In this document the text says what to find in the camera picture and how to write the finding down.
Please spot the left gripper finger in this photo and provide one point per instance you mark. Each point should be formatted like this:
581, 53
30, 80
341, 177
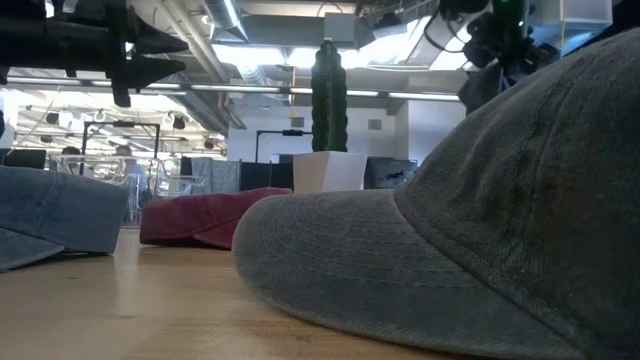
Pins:
155, 44
155, 69

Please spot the red baseball cap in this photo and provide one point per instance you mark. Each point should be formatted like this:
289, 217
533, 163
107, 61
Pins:
200, 215

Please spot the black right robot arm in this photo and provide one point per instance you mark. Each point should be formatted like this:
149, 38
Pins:
537, 47

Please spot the long ceiling light strip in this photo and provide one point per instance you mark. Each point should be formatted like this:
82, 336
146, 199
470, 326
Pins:
235, 88

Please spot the person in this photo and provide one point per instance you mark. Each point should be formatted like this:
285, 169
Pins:
123, 151
70, 151

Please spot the clear acrylic container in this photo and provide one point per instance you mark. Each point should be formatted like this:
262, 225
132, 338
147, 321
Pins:
165, 175

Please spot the black monitor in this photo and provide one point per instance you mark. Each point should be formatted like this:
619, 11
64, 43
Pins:
25, 159

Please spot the grey ceiling box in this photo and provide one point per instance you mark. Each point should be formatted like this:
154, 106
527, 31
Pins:
340, 29

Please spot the dark partition panel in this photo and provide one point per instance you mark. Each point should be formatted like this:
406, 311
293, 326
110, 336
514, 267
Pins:
265, 176

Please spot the green cactus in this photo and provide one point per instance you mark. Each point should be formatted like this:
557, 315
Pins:
329, 100

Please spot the blue denim baseball cap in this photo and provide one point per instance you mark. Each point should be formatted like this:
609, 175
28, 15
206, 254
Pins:
60, 210

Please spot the white faceted plant pot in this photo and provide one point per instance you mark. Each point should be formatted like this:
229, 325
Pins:
327, 172

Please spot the black monitor stand frame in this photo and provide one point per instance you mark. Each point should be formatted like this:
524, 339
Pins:
292, 132
120, 124

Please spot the silver ventilation duct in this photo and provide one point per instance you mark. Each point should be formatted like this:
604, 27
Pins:
225, 17

